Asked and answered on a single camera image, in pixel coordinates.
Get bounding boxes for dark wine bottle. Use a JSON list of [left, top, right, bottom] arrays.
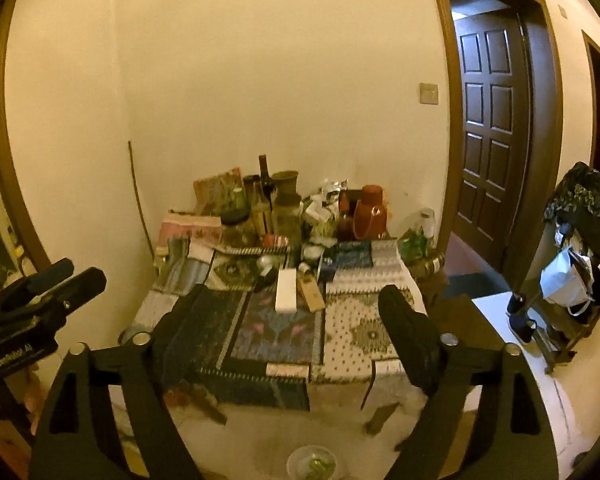
[[258, 155, 273, 201]]

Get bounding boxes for clear labelled glass bottle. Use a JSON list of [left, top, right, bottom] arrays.
[[250, 180, 274, 241]]

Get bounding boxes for black-lidded glass jar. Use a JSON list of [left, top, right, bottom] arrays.
[[221, 207, 251, 247]]

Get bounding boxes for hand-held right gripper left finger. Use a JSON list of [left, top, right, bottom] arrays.
[[27, 284, 216, 480]]

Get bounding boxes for white plastic bag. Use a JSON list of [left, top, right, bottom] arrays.
[[539, 246, 595, 313]]

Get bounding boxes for brown panelled door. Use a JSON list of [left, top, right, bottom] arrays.
[[452, 12, 532, 263]]

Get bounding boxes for white rectangular box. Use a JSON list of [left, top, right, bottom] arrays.
[[275, 267, 299, 314]]

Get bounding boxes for round metal tin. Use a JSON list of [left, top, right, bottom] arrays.
[[407, 252, 446, 282]]

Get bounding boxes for pink floral box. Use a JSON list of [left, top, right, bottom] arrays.
[[160, 212, 224, 247]]

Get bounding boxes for crumpled foil wrapper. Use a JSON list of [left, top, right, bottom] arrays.
[[320, 177, 351, 199]]

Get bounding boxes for white low board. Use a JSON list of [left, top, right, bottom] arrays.
[[470, 290, 551, 361]]

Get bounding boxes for dark clothing pile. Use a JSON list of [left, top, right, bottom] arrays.
[[543, 162, 600, 266]]

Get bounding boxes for patchwork tablecloth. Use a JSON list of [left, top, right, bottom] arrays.
[[125, 235, 428, 411]]

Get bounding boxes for brown wooden door frame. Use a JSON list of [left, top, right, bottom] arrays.
[[580, 30, 600, 183], [424, 0, 565, 281], [0, 0, 53, 273]]

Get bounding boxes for small white carton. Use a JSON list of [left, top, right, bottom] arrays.
[[305, 200, 332, 224]]

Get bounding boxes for wooden rack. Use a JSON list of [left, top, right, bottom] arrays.
[[522, 220, 600, 375]]

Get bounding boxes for red jug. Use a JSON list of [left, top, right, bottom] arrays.
[[352, 185, 389, 241]]

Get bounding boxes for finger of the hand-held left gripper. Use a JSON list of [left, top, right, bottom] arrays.
[[2, 267, 107, 333], [0, 258, 76, 306]]

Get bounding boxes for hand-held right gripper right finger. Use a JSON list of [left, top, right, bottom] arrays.
[[377, 284, 568, 480]]

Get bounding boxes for wooden table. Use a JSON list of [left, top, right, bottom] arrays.
[[177, 382, 406, 436]]

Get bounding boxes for clay vase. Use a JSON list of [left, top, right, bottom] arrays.
[[271, 170, 301, 207]]

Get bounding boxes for dark shoe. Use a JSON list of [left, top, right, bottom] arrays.
[[514, 317, 539, 345], [506, 293, 529, 319]]

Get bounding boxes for glass bowl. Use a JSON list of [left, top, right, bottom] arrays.
[[286, 445, 339, 480]]

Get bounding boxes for small brown dropper bottle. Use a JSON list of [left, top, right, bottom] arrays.
[[337, 190, 354, 241]]

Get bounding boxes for large glass jar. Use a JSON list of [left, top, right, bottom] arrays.
[[272, 200, 304, 256]]

